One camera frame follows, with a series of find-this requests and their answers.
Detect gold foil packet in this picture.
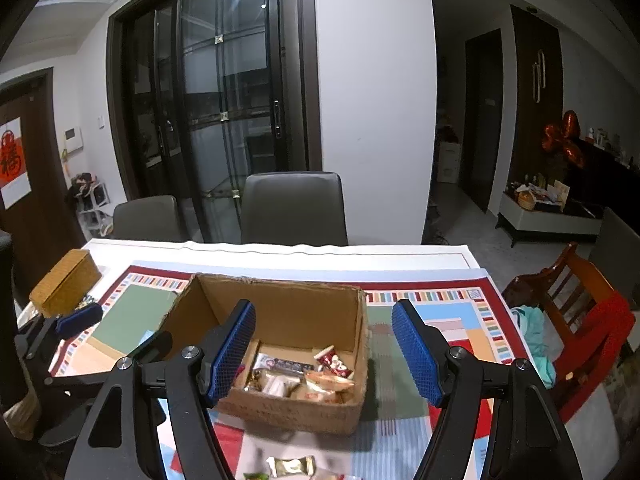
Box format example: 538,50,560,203
266,455,317,478

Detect gold biscuit bag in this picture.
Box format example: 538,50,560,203
302,370,355,404

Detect red white snack packet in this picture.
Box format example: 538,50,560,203
314,344,354,379

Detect green candy packet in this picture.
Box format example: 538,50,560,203
243,472,270,480

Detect clear cheese cake packet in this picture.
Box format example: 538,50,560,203
312,468,361,480

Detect woven wicker tissue box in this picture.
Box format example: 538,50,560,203
29,249,101,318

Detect red wooden chair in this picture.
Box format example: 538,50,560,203
502,243,636,422

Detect red fu door poster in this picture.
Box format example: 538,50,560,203
0,117,32,209

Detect white shoe rack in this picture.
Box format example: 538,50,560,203
65,172,113,240

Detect grey dining chair left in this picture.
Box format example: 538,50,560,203
113,195,189,243

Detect grey dining chair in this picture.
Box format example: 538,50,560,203
113,195,189,243
241,171,348,247

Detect colourful patterned tablecloth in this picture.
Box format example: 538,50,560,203
44,240,528,479

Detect brown cardboard box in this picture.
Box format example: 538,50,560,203
160,273,369,436

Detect white low cabinet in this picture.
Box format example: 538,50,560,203
495,193,602,247

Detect grey dining chair centre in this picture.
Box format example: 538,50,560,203
241,171,348,247

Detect red balloon decoration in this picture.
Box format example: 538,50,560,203
541,110,584,168

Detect black glass sliding door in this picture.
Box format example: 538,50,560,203
106,0,322,243

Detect white wall intercom panel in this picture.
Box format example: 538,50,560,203
64,127,84,154

